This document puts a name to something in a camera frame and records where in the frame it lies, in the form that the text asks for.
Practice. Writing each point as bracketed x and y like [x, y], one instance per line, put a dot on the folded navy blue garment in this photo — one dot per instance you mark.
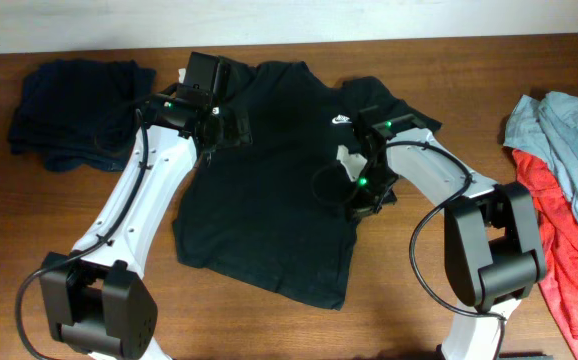
[80, 112]

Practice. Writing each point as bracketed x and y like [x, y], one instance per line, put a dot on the light grey-blue shirt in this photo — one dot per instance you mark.
[548, 130]

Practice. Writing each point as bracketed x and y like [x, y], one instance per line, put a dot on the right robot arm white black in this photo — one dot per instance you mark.
[492, 249]

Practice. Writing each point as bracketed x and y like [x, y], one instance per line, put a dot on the black Nike t-shirt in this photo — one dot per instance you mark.
[271, 213]

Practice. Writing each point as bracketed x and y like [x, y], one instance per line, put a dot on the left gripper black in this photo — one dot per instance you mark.
[237, 126]

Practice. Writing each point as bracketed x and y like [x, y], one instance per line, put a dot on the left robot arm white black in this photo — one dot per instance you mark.
[94, 297]

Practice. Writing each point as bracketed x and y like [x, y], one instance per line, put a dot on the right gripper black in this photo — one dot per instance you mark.
[361, 206]

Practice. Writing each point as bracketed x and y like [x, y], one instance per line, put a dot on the red mesh shirt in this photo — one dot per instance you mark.
[559, 235]

